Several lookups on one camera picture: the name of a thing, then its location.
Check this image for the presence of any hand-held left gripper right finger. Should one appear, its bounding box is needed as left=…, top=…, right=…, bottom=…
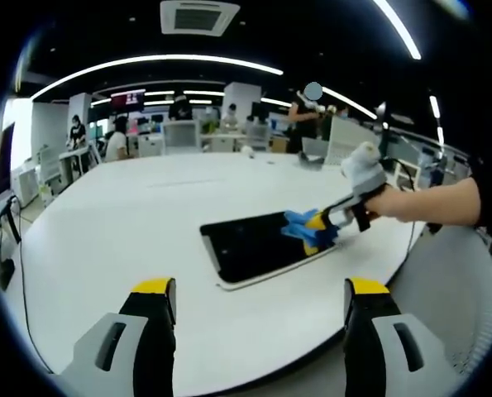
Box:
left=343, top=277, right=456, bottom=397

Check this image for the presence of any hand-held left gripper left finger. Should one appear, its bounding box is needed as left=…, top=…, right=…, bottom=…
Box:
left=58, top=277, right=177, bottom=397

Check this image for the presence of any blue cleaning cloth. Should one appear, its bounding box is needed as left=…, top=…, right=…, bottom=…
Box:
left=279, top=208, right=341, bottom=250

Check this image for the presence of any person's right hand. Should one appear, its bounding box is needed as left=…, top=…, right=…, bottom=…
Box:
left=362, top=184, right=400, bottom=221

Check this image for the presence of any white chair backrest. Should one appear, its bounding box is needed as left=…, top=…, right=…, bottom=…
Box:
left=326, top=116, right=382, bottom=167

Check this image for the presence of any white open shelf box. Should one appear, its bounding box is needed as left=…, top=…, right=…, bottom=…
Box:
left=391, top=160, right=421, bottom=192

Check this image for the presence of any dark grey object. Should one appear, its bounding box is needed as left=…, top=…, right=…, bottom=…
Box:
left=298, top=151, right=326, bottom=170

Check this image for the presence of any desk lamp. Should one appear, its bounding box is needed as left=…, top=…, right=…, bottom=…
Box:
left=375, top=102, right=390, bottom=155

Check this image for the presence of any straight ceiling light strip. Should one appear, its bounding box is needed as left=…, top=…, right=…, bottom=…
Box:
left=322, top=85, right=379, bottom=121

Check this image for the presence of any grey mesh office chair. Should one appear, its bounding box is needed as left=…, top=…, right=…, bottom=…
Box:
left=387, top=226, right=492, bottom=375

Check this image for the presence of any curved ceiling light strip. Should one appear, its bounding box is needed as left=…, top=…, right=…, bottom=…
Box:
left=31, top=54, right=285, bottom=101
left=371, top=0, right=423, bottom=60

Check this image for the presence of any white mesh office chair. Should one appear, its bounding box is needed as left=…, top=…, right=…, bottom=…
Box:
left=163, top=120, right=202, bottom=155

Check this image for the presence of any ceiling air conditioner unit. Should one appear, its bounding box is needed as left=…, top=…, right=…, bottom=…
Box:
left=159, top=0, right=241, bottom=36

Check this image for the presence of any red wall screen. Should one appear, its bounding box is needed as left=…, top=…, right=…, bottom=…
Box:
left=110, top=89, right=146, bottom=111

